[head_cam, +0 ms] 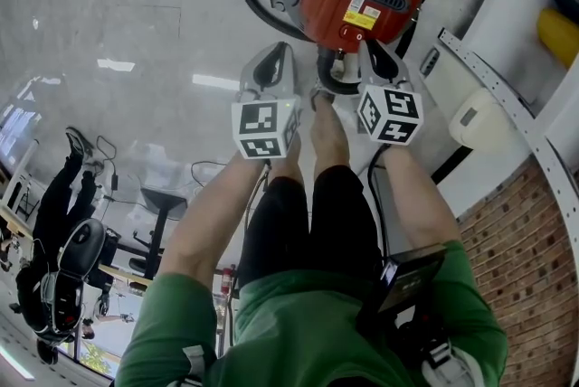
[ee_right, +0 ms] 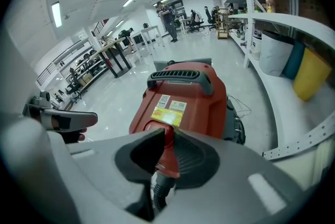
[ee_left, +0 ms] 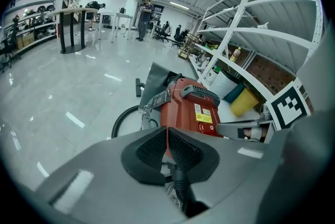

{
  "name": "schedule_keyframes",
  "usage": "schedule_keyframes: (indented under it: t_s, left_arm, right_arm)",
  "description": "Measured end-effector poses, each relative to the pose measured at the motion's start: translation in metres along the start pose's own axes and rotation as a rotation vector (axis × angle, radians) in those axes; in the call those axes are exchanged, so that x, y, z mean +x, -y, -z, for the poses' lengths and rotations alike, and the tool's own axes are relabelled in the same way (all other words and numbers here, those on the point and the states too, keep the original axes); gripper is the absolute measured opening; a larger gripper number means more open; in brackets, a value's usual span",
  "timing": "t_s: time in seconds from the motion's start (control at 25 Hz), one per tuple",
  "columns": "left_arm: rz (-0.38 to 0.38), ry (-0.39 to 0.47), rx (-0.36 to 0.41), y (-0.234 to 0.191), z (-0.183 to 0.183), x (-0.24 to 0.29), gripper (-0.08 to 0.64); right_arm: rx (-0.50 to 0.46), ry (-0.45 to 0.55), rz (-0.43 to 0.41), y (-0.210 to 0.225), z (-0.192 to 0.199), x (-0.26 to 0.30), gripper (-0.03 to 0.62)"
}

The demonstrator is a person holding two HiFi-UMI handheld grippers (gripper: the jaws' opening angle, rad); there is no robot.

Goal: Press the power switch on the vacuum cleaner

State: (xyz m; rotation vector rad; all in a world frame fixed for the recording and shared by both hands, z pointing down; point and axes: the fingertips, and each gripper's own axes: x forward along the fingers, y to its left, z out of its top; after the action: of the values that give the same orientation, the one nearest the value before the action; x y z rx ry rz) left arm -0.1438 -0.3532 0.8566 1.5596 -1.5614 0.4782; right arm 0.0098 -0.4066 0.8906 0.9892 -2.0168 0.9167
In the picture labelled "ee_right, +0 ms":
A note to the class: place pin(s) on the white bin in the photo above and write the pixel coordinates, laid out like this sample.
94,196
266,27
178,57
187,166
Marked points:
273,58

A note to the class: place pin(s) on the black staircase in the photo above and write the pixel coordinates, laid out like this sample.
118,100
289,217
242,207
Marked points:
99,28

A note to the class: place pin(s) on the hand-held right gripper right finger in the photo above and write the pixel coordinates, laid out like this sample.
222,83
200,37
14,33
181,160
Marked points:
230,165

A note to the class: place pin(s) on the yellow drink bottle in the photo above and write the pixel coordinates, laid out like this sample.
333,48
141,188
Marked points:
270,1

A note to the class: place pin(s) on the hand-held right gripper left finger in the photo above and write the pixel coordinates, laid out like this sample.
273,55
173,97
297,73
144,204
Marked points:
104,162

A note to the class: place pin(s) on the person's left hand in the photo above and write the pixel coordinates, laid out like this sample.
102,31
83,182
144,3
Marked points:
73,136

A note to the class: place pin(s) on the black office chair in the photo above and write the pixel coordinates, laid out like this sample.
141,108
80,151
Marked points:
196,21
209,17
74,84

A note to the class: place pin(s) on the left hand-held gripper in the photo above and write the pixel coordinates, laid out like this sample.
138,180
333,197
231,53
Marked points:
36,107

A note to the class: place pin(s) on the white metal shelf rack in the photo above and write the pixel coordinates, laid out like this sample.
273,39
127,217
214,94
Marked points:
282,21

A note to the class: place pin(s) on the yellow bin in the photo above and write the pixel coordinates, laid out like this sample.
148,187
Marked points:
311,73

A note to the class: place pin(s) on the white desk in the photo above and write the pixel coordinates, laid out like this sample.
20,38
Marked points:
149,29

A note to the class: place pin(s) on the equipment storage shelf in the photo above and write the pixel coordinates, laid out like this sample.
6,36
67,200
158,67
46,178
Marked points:
86,71

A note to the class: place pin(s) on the red vacuum cleaner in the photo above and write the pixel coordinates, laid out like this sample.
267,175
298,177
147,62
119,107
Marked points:
188,102

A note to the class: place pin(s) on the teal bin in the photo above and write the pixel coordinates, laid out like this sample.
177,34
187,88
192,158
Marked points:
294,60

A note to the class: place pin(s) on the white bucket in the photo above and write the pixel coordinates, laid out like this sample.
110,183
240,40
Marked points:
256,47

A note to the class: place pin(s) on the round wooden table black base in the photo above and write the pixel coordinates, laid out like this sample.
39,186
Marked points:
121,72

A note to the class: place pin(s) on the wooden shelf cart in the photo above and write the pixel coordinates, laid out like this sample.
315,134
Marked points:
223,22

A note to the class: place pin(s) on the black equipment case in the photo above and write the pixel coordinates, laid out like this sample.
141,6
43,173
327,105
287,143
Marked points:
138,39

